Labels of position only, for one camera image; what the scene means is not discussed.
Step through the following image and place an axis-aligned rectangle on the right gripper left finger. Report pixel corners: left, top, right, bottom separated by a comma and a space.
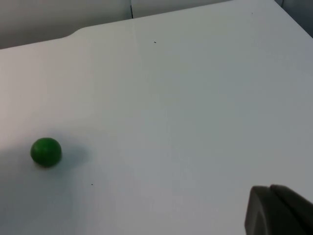
244, 185, 299, 235

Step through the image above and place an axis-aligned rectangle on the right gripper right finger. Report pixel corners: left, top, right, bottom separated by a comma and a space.
269, 184, 313, 235

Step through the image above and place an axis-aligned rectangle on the green ball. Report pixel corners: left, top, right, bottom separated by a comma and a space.
30, 137, 63, 168

